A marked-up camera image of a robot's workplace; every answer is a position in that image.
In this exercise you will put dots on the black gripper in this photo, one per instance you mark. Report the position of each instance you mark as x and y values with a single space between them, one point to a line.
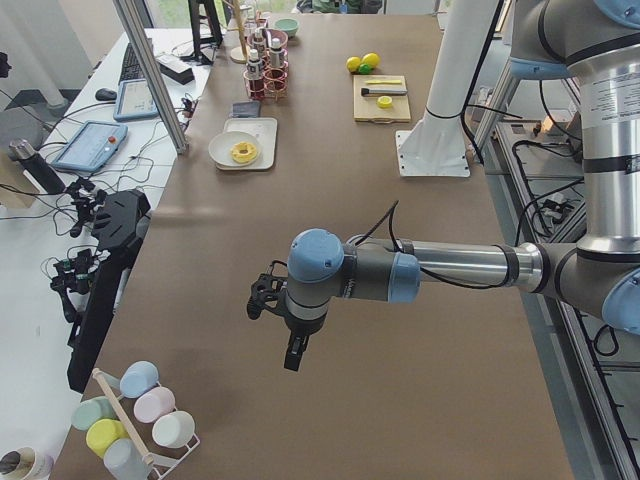
299 330

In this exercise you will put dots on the tea bottle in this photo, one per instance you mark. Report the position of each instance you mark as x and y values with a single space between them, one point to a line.
277 73
254 75

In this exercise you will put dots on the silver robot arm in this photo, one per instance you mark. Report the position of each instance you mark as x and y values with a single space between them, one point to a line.
597 42

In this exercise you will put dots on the beige rabbit tray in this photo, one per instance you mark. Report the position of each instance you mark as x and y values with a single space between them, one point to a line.
265 130

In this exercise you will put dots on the cream white cup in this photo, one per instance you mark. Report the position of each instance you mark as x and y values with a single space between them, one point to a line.
173 430

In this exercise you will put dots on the pink cup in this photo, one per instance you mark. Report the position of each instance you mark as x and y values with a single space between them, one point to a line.
153 404

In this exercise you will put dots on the blue cup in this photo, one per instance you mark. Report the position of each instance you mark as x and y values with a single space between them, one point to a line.
139 378

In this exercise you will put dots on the grey cup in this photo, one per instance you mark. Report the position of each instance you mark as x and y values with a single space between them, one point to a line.
123 461

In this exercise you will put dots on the white plate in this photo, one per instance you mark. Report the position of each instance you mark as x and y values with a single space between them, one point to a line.
219 148

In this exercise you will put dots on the yellow cup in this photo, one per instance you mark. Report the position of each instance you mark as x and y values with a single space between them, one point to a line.
103 433

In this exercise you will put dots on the green cup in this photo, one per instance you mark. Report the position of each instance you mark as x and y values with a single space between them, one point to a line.
90 411

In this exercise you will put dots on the grey folded cloth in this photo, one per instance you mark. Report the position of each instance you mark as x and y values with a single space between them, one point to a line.
246 109

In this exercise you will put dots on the wooden cutting board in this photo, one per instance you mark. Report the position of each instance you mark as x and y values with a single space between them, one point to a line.
365 109

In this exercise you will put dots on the half lemon slice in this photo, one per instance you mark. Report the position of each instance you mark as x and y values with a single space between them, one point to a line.
384 102

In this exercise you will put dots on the green lime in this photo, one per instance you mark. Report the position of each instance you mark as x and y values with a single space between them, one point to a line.
364 69

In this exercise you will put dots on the near blue teach pendant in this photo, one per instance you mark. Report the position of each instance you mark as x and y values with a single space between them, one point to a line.
91 147

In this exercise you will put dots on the blue teach pendant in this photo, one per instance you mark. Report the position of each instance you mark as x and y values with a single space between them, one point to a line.
134 101
91 147

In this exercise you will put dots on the yellow lemon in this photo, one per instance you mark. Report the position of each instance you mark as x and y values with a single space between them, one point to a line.
353 63
371 59

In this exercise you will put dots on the far blue teach pendant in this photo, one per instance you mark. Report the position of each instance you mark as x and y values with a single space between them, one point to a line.
134 101

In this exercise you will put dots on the paper cup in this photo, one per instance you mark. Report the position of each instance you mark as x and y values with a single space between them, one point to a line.
26 464

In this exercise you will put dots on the wooden mug tree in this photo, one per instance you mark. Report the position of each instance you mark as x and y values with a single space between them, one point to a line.
238 54

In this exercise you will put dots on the pink ice bowl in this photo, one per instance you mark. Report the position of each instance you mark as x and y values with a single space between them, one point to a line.
271 34

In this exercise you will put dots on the black computer mouse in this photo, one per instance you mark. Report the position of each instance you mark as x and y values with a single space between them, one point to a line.
104 94

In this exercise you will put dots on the mint green bowl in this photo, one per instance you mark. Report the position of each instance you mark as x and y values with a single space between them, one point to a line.
289 26

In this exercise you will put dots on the black keyboard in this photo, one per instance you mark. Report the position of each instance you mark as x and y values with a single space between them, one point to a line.
131 69

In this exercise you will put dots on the black thermos bottle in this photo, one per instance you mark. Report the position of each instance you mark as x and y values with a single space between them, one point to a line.
34 163

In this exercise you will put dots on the white wire cup rack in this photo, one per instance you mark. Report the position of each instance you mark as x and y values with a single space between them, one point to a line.
165 459

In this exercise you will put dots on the wooden rack handle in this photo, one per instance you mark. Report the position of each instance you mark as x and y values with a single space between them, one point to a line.
105 382

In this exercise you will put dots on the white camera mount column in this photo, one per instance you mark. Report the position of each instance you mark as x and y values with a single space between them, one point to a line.
436 146

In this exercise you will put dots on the copper wire bottle rack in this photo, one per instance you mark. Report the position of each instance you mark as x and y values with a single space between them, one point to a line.
266 76

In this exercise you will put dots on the aluminium frame post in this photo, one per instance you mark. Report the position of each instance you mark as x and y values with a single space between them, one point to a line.
132 24

